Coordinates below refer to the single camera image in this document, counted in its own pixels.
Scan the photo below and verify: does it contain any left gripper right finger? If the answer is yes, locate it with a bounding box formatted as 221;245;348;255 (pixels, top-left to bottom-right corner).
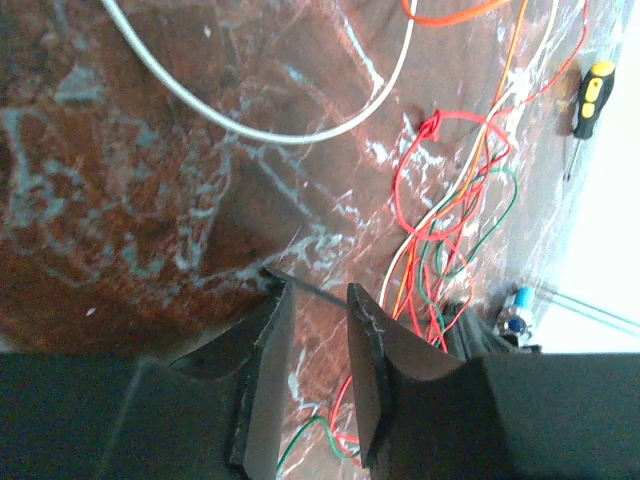
347;283;639;479

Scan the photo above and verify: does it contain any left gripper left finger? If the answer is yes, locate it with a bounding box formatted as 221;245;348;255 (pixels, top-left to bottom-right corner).
1;282;294;479

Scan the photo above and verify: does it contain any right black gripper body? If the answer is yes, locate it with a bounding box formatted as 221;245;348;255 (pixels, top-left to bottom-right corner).
444;303;542;360

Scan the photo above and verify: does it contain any red wire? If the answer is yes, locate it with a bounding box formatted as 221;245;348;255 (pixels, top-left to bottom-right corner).
327;0;591;461

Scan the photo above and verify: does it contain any black zip tie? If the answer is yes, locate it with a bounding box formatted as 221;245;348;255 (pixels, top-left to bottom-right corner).
264;266;347;309

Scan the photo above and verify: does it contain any green wire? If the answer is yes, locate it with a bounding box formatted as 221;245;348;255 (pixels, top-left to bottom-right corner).
274;167;519;474

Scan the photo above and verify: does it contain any orange wire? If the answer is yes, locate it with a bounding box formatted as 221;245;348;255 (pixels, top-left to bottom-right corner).
389;0;531;321

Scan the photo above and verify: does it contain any white wire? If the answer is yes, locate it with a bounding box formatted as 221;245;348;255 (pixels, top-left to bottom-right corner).
99;0;561;309

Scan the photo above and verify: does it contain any blue plastic tool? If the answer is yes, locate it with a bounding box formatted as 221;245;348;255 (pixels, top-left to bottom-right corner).
497;286;535;346

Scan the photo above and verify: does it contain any yellow black screwdriver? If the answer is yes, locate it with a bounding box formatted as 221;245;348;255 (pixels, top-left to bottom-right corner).
564;61;616;181

